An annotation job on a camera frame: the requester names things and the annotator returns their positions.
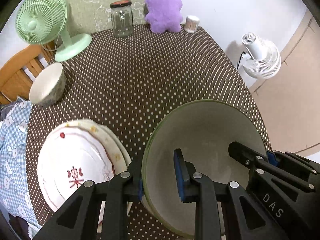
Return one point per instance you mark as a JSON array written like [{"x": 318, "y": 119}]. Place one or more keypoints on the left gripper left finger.
[{"x": 78, "y": 217}]

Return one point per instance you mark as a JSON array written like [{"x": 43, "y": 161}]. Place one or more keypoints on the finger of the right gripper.
[
  {"x": 291, "y": 163},
  {"x": 253, "y": 160}
]

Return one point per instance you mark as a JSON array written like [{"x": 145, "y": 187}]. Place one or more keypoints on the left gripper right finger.
[{"x": 243, "y": 217}]

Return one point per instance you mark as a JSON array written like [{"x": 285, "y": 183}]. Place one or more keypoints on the cream floral bowl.
[{"x": 203, "y": 130}]

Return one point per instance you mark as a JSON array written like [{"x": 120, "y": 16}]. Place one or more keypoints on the yellow floral plate top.
[{"x": 96, "y": 130}]

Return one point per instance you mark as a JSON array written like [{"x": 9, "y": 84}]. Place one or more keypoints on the yellow floral plate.
[
  {"x": 96, "y": 130},
  {"x": 116, "y": 151}
]

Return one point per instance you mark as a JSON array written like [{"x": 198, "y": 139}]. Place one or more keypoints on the red floral white plate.
[{"x": 68, "y": 158}]

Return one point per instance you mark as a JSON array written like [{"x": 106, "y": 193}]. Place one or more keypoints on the blue checkered cloth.
[{"x": 15, "y": 197}]

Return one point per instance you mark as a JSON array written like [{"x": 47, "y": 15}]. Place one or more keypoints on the yellow floral plate bottom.
[{"x": 116, "y": 151}]

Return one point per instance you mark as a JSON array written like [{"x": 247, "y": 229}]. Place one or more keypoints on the white standing fan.
[{"x": 262, "y": 59}]

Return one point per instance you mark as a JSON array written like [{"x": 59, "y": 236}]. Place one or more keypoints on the grey bowl left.
[{"x": 49, "y": 85}]

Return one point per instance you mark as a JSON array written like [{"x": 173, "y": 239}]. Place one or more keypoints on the brown polka dot tablecloth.
[{"x": 130, "y": 84}]

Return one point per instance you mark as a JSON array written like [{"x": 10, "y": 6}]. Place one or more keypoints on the cotton swab container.
[{"x": 191, "y": 23}]

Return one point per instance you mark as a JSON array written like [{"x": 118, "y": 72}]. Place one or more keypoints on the orange wooden chair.
[{"x": 14, "y": 80}]

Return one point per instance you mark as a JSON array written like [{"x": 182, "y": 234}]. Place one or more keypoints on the purple plush toy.
[{"x": 164, "y": 15}]

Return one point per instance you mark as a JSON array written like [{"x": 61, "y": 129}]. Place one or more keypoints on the glass jar black lid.
[{"x": 122, "y": 18}]

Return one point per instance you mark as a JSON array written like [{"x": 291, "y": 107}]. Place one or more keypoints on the green desk fan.
[{"x": 42, "y": 21}]

